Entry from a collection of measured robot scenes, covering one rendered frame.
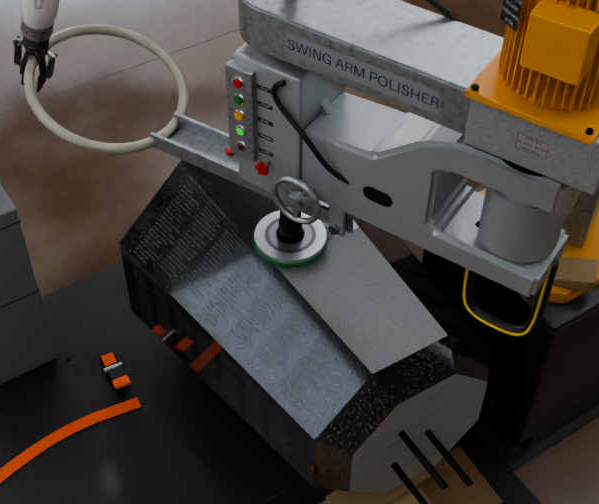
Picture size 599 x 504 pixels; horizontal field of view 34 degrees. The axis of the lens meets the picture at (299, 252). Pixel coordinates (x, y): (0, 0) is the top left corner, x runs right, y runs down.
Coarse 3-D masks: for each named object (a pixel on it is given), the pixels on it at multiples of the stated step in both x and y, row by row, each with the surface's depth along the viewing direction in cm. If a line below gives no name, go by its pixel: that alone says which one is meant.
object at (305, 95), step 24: (240, 48) 240; (264, 72) 237; (288, 72) 234; (264, 96) 242; (288, 96) 237; (312, 96) 241; (336, 96) 253; (312, 120) 247; (264, 144) 254; (288, 144) 248; (240, 168) 266; (288, 168) 254
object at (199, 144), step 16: (176, 112) 295; (192, 128) 294; (208, 128) 290; (160, 144) 289; (176, 144) 285; (192, 144) 292; (208, 144) 291; (224, 144) 290; (192, 160) 285; (208, 160) 280; (224, 160) 286; (224, 176) 281; (304, 208) 269; (352, 224) 263
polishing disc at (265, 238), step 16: (272, 224) 293; (304, 224) 294; (320, 224) 294; (256, 240) 289; (272, 240) 289; (304, 240) 289; (320, 240) 289; (272, 256) 285; (288, 256) 285; (304, 256) 285
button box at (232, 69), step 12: (228, 72) 242; (240, 72) 239; (252, 72) 238; (228, 84) 245; (252, 84) 240; (228, 96) 247; (252, 96) 243; (228, 108) 250; (240, 108) 248; (252, 108) 245; (228, 120) 253; (252, 120) 248; (252, 132) 251; (252, 144) 254; (240, 156) 260; (252, 156) 257
